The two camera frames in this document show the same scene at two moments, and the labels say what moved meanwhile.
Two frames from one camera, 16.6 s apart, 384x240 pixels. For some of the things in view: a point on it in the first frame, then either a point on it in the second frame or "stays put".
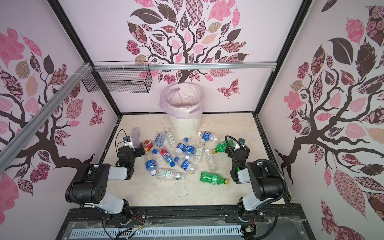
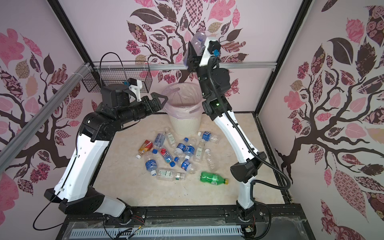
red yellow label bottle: x=148 y=145 stays put
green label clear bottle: x=171 y=138 stays put
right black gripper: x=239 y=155 to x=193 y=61
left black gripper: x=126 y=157 to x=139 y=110
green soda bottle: x=213 y=179 stays put
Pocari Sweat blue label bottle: x=150 y=163 stays put
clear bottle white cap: x=211 y=161 stays put
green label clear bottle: x=198 y=154 stays put
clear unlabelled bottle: x=135 y=136 to x=198 y=41
